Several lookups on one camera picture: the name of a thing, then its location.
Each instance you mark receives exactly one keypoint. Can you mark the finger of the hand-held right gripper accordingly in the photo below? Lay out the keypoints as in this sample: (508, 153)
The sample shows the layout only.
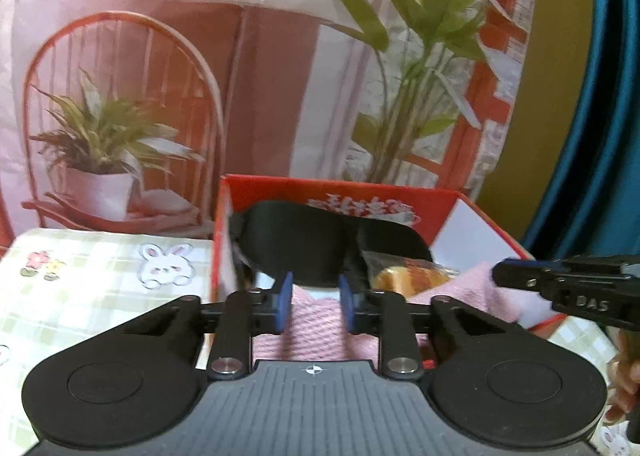
(522, 277)
(542, 263)

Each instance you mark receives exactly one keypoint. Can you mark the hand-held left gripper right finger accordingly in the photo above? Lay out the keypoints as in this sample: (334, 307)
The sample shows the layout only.
(347, 306)

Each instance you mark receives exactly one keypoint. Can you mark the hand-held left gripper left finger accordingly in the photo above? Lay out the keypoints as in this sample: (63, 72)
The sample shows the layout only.
(284, 303)

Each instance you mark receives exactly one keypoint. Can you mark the pink knitted towel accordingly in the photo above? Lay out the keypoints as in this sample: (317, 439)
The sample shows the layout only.
(320, 331)

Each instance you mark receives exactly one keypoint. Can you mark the bread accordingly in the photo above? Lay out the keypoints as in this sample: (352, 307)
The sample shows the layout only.
(400, 278)

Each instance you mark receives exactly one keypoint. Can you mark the black eye mask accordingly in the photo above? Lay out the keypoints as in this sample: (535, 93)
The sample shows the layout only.
(300, 246)

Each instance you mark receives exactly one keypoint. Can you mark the red cardboard box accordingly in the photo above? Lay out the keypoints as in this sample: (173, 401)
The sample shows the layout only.
(350, 186)

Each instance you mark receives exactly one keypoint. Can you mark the person's right hand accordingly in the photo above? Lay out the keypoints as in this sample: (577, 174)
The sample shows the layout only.
(625, 381)

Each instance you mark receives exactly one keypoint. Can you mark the teal curtain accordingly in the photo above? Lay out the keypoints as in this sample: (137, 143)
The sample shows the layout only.
(600, 136)

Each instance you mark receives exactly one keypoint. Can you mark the printed room scene backdrop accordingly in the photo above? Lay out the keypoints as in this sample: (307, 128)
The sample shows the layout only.
(280, 86)

